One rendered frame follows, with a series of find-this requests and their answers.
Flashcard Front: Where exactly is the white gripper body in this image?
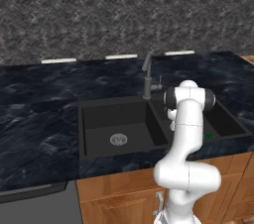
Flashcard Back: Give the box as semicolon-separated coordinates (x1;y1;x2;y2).
166;107;179;132

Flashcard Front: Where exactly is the grey sink tap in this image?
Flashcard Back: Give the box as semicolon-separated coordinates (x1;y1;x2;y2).
141;49;164;100

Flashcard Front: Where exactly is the green sponge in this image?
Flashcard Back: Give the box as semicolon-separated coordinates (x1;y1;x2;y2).
203;132;215;142

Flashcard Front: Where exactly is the black double sink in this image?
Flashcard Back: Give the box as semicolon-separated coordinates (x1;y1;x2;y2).
77;93;254;163

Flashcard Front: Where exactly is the silver sink drain strainer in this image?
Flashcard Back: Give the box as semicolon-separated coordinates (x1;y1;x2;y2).
109;133;129;147

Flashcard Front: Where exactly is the wooden cabinet door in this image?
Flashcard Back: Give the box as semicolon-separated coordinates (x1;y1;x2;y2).
192;172;244;224
79;187;167;224

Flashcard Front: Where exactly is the wooden corner cabinet run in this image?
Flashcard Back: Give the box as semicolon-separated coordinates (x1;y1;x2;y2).
221;152;254;224

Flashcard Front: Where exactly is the wooden false drawer front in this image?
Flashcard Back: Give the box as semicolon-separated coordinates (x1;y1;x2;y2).
75;168;167;203
187;152;253;180

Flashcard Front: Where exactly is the grey dishwasher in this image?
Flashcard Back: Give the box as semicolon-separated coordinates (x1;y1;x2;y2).
0;181;84;224

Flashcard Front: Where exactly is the white wall outlet strip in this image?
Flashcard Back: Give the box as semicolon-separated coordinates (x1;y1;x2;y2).
105;54;139;60
164;50;196;56
41;57;78;64

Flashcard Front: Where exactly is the grey cabinet door handle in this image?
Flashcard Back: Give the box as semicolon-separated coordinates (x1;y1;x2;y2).
152;191;166;218

